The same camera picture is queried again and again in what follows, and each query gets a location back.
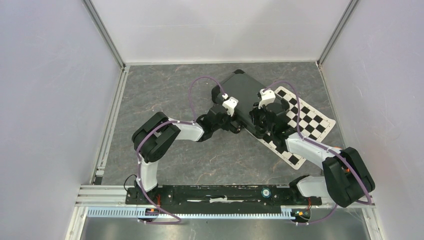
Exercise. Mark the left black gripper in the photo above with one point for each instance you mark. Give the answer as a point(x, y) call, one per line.
point(229, 120)

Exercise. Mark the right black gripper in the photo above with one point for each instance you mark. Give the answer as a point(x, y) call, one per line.
point(254, 113)

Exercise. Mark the black poker set case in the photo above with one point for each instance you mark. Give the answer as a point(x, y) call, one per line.
point(245, 89)

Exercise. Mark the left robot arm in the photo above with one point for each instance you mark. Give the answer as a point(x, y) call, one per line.
point(154, 138)

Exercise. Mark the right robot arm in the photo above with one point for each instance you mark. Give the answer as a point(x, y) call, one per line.
point(345, 177)

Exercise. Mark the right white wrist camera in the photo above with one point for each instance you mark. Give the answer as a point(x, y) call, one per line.
point(267, 96)

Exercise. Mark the teal chip on rail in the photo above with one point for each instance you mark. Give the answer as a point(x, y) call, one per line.
point(266, 192)

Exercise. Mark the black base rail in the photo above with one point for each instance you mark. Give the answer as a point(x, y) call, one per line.
point(220, 199)

